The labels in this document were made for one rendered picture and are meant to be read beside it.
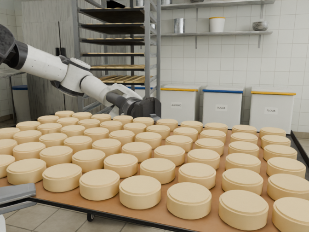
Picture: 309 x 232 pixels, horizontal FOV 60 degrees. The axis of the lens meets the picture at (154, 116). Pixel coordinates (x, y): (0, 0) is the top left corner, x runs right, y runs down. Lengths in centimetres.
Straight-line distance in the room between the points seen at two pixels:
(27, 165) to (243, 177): 29
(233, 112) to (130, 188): 356
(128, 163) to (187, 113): 356
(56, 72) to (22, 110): 460
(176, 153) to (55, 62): 68
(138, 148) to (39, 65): 61
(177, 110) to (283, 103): 142
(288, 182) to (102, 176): 23
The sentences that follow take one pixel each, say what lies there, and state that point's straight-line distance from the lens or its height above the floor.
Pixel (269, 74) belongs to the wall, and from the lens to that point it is 446.
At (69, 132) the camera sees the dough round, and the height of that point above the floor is 107.
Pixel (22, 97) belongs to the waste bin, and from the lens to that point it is 553.
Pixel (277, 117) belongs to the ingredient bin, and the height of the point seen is 43.
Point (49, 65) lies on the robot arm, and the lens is 99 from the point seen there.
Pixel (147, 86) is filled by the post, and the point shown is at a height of 104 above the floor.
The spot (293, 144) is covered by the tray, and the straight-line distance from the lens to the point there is 60.
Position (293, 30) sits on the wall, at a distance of 449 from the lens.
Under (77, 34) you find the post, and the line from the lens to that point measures 181.
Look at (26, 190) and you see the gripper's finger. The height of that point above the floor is 106.
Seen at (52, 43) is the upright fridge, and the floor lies 142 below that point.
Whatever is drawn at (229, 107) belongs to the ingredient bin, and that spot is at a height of 53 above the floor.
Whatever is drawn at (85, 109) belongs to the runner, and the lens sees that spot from 188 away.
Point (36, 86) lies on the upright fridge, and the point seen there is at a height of 75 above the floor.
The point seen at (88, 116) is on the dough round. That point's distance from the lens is 70.
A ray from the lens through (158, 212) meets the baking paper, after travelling 31.
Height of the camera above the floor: 122
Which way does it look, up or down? 13 degrees down
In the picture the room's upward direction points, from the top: straight up
